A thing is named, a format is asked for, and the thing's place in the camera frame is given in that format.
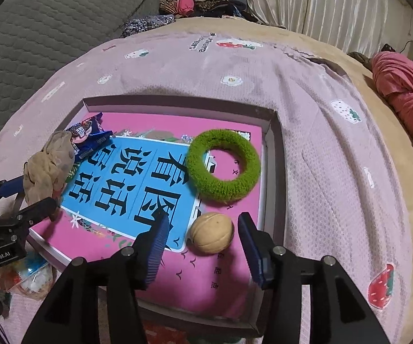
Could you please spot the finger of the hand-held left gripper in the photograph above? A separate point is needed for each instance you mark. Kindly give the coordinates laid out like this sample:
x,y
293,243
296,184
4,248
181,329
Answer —
x,y
37,213
9,186

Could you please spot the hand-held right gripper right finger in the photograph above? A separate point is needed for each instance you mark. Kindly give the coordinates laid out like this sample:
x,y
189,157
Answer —
x,y
251,254

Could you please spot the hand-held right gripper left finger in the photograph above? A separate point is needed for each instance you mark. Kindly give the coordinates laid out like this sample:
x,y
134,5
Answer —
x,y
156,251

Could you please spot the beige mesh bath puff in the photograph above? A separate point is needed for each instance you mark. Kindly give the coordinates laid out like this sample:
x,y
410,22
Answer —
x,y
46,172

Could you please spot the walnut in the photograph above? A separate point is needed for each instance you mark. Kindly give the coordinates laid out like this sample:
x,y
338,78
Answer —
x,y
211,233

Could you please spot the clear plastic toy packet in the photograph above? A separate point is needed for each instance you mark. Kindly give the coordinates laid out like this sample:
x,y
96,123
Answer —
x,y
32,277

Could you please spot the pink box with blue label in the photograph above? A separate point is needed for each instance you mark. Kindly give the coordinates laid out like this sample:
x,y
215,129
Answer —
x,y
272,172

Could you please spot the blue cookie packet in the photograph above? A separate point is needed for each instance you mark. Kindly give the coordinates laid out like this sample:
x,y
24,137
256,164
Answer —
x,y
89,136

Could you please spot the pink book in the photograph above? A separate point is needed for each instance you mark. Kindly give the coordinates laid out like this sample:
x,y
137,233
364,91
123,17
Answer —
x,y
213,286

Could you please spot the pink printed bedsheet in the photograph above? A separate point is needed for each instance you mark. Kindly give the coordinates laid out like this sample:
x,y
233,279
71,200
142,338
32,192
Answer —
x,y
335,186

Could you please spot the grey quilted sofa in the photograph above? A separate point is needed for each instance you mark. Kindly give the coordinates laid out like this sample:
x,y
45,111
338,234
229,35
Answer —
x,y
48,36

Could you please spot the blue floral cloth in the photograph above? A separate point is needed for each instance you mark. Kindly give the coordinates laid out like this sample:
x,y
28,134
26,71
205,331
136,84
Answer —
x,y
145,25

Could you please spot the pink quilt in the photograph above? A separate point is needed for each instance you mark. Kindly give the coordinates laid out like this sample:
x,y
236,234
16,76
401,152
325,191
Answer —
x,y
407,96

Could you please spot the dark brown cloth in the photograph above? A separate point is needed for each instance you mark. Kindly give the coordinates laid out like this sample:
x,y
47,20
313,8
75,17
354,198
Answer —
x,y
360,60

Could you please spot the white pleated curtain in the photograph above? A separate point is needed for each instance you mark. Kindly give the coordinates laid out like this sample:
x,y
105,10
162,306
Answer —
x,y
317,3

